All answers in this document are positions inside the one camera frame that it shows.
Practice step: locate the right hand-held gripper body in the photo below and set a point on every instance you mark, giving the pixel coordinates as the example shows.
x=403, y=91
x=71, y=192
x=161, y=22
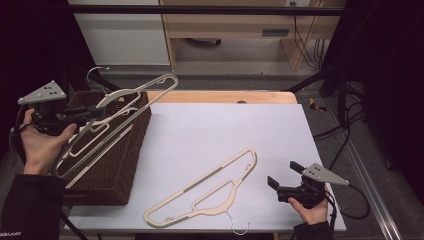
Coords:
x=321, y=175

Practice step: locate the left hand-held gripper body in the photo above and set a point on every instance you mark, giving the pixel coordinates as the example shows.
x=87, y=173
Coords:
x=45, y=92

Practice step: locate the brown wicker basket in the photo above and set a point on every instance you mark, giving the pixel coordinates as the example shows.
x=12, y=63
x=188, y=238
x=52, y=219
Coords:
x=113, y=180

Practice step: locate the person's right hand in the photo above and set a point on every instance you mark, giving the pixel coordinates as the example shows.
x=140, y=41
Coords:
x=315, y=215

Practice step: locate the person's left hand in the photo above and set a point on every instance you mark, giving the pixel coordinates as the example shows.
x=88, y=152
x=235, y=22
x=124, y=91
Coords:
x=41, y=150

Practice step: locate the yellow and black clamp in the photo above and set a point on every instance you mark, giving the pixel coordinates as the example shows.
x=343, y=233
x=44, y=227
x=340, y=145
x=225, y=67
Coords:
x=314, y=105

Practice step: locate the white cabinet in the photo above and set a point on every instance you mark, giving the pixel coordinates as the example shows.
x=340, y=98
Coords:
x=123, y=40

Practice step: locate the white table sheet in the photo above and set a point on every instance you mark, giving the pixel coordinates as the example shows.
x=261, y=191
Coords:
x=206, y=133

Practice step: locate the light wooden desk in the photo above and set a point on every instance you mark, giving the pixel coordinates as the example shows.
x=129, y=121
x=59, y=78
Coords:
x=233, y=25

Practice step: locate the black slanted frame strut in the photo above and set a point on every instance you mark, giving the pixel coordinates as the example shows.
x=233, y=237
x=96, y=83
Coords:
x=100, y=80
x=313, y=78

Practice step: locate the aluminium rail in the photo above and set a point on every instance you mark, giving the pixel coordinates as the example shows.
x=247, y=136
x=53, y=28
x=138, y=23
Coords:
x=373, y=193

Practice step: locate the black upright frame post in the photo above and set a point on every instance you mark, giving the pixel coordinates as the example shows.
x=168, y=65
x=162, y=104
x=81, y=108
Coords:
x=341, y=96

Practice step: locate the black horizontal frame bar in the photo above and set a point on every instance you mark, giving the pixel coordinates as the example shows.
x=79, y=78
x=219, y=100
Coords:
x=200, y=10

